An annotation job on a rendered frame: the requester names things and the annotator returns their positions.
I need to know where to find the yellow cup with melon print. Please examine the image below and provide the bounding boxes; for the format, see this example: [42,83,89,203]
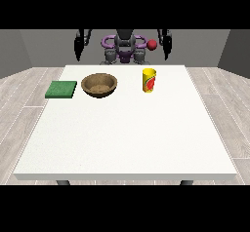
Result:
[142,67,157,95]

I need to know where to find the small red ball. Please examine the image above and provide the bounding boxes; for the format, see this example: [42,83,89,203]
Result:
[146,39,158,51]

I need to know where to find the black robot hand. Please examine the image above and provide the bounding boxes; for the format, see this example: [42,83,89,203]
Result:
[73,34,86,62]
[161,34,173,61]

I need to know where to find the grey robot trunk purple rings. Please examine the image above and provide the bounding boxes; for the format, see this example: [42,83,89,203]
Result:
[101,29,151,66]

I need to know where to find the brown wooden bowl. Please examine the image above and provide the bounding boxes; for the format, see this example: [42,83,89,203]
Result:
[80,72,119,99]

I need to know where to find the green square pad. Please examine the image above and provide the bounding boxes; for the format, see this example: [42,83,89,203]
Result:
[44,80,78,99]

